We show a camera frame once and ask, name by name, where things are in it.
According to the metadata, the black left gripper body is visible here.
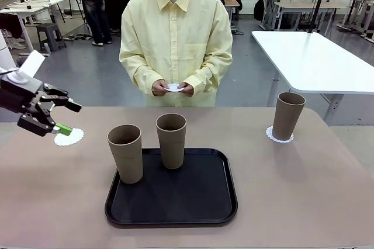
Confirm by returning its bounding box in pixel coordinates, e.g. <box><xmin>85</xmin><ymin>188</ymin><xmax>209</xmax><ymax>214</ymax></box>
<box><xmin>0</xmin><ymin>78</ymin><xmax>45</xmax><ymax>115</ymax></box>

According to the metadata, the white doily coaster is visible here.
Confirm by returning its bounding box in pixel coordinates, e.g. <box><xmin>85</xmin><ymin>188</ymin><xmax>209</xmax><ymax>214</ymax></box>
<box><xmin>162</xmin><ymin>83</ymin><xmax>186</xmax><ymax>94</ymax></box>
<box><xmin>265</xmin><ymin>125</ymin><xmax>295</xmax><ymax>144</ymax></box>
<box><xmin>54</xmin><ymin>127</ymin><xmax>85</xmax><ymax>147</ymax></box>

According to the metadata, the brown paper cup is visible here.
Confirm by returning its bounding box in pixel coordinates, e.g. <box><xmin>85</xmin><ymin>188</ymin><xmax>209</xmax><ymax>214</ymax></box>
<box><xmin>272</xmin><ymin>91</ymin><xmax>307</xmax><ymax>141</ymax></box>
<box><xmin>106</xmin><ymin>124</ymin><xmax>144</xmax><ymax>185</ymax></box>
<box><xmin>155</xmin><ymin>113</ymin><xmax>188</xmax><ymax>170</ymax></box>

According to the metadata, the yellow-sleeved left forearm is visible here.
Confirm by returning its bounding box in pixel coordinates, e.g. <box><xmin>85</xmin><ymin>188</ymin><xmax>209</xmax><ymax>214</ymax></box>
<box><xmin>186</xmin><ymin>56</ymin><xmax>234</xmax><ymax>96</ymax></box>

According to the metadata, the yellow-sleeved right forearm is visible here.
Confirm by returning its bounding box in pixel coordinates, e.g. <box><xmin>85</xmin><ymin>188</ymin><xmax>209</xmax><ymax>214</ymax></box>
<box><xmin>119</xmin><ymin>56</ymin><xmax>166</xmax><ymax>95</ymax></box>

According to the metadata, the person's right hand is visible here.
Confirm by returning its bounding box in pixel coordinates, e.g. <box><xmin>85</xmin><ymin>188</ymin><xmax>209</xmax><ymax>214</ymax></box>
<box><xmin>151</xmin><ymin>81</ymin><xmax>171</xmax><ymax>97</ymax></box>

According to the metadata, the person's left hand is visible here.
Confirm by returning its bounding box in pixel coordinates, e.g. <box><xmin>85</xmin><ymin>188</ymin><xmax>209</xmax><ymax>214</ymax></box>
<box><xmin>180</xmin><ymin>81</ymin><xmax>195</xmax><ymax>98</ymax></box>

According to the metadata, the white cylindrical air purifier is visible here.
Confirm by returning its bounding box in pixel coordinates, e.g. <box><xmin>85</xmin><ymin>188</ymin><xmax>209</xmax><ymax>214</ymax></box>
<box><xmin>0</xmin><ymin>28</ymin><xmax>18</xmax><ymax>70</ymax></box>

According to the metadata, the gray plastic stool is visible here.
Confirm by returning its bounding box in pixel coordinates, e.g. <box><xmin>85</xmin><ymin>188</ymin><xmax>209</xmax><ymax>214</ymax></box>
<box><xmin>36</xmin><ymin>23</ymin><xmax>67</xmax><ymax>54</ymax></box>

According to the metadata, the white desk with white parts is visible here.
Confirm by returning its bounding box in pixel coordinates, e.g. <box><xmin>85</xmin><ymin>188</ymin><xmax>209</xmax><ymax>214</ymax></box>
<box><xmin>0</xmin><ymin>0</ymin><xmax>68</xmax><ymax>54</ymax></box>

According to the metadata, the person in yellow shirt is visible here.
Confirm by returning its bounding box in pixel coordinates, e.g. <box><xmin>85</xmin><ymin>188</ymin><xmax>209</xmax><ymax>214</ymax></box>
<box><xmin>119</xmin><ymin>0</ymin><xmax>234</xmax><ymax>108</ymax></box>

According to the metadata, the black plastic serving tray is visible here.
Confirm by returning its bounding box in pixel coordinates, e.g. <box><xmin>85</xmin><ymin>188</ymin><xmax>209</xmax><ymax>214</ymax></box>
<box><xmin>104</xmin><ymin>147</ymin><xmax>239</xmax><ymax>229</ymax></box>

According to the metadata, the small brown-top table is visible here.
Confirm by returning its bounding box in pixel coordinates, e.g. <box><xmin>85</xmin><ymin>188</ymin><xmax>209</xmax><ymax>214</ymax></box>
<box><xmin>223</xmin><ymin>0</ymin><xmax>241</xmax><ymax>25</ymax></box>

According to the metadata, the black backpack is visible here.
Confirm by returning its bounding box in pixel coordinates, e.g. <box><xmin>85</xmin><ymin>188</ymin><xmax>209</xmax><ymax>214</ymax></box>
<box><xmin>252</xmin><ymin>0</ymin><xmax>265</xmax><ymax>22</ymax></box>

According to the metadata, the large white table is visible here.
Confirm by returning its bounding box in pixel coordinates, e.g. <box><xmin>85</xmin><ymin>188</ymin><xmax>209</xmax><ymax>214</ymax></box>
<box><xmin>251</xmin><ymin>30</ymin><xmax>374</xmax><ymax>124</ymax></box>

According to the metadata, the gray lab desk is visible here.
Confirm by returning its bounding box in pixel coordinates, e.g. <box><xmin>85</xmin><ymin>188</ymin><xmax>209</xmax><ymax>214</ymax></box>
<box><xmin>261</xmin><ymin>0</ymin><xmax>347</xmax><ymax>32</ymax></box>

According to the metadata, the black stand pole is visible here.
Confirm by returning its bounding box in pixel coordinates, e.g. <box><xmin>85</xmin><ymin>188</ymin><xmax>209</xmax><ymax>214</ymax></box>
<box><xmin>306</xmin><ymin>0</ymin><xmax>335</xmax><ymax>34</ymax></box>

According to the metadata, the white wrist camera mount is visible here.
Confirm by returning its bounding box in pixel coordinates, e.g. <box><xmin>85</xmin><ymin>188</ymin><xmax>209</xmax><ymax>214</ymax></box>
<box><xmin>7</xmin><ymin>49</ymin><xmax>47</xmax><ymax>85</ymax></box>

